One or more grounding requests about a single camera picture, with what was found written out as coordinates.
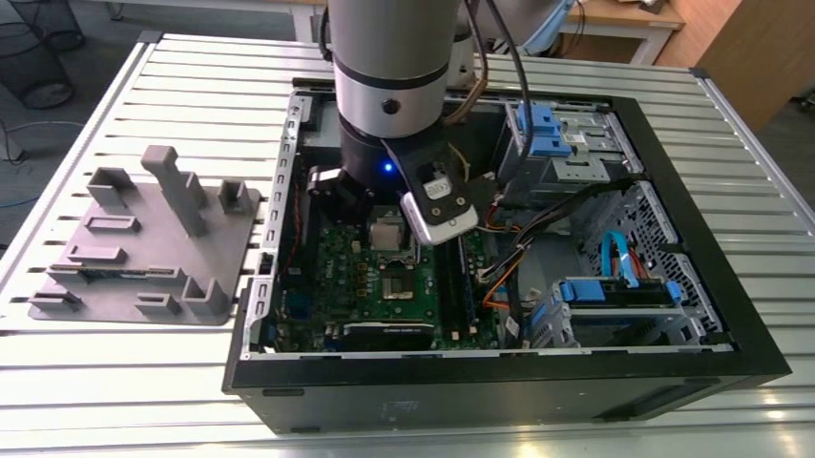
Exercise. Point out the black hard disk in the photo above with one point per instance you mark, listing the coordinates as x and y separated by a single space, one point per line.
636 293

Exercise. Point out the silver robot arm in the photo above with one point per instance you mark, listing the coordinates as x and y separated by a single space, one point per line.
388 71

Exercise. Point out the blue disk carrier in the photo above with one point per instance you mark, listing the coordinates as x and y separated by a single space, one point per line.
581 292

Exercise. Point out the white-framed wooden desk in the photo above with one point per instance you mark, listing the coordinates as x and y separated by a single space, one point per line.
116 9
643 19

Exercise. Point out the NVIDIA graphics card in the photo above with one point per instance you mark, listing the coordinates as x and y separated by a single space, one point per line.
388 336

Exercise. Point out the grey metal disk bay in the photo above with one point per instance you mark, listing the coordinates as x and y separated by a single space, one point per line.
629 312

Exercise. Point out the black RAM slot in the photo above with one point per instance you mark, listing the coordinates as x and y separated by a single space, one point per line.
443 286
449 286
457 286

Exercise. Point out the blue plastic clip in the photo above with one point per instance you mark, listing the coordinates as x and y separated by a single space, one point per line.
540 324

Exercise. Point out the black PC case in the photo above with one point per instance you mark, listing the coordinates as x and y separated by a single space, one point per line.
445 396

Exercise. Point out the blue plastic drive bracket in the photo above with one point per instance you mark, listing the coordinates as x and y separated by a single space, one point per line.
547 119

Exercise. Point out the CPU socket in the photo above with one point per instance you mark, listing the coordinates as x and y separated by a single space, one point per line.
400 286

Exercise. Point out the green RAM stick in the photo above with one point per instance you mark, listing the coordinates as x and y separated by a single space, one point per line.
115 275

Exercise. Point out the grey metal drive cage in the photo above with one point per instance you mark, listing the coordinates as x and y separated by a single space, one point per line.
572 172

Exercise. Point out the green motherboard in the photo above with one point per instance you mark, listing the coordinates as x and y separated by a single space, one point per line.
344 296

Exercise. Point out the black chair base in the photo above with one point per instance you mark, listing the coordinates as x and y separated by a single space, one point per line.
807 101

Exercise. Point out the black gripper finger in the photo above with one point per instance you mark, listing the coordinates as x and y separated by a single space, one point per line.
324 181

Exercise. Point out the grey parts rack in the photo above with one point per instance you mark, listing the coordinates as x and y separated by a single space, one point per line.
159 267

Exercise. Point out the silver CPU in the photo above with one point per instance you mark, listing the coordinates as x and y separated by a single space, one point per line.
385 236

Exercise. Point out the black mesh waste bin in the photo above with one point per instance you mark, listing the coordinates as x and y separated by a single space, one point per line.
32 71
64 28

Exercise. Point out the wooden cabinet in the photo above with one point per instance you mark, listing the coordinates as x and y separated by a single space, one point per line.
751 57

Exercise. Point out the silver camera on black bracket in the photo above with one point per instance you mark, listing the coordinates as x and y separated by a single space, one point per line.
445 234

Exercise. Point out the blue VGA port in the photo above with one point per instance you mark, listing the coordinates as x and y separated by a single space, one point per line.
299 305

